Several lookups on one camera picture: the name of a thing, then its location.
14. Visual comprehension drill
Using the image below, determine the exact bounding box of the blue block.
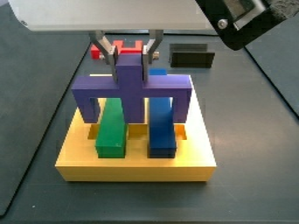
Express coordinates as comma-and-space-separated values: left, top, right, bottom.
146, 67, 178, 159

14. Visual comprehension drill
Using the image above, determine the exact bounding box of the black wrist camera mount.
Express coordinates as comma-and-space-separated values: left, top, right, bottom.
195, 0, 299, 50

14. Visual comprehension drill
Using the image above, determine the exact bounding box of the red comb-shaped block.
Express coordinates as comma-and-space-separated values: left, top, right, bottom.
90, 40, 143, 60

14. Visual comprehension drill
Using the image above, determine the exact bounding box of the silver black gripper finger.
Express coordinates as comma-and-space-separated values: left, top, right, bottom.
142, 30, 165, 81
88, 31, 118, 81

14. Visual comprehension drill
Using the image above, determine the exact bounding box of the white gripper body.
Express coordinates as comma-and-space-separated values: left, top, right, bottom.
8, 0, 213, 32

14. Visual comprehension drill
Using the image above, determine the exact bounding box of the yellow white base board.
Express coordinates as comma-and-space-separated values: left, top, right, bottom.
55, 84, 217, 182

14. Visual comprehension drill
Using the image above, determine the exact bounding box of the green block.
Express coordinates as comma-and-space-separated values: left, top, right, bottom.
96, 98, 127, 158

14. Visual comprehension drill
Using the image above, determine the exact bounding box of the black angle bracket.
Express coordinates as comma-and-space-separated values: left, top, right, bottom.
170, 44, 215, 68

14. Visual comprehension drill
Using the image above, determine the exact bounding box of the purple comb-shaped block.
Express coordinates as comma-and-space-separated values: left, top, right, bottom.
71, 53, 193, 123

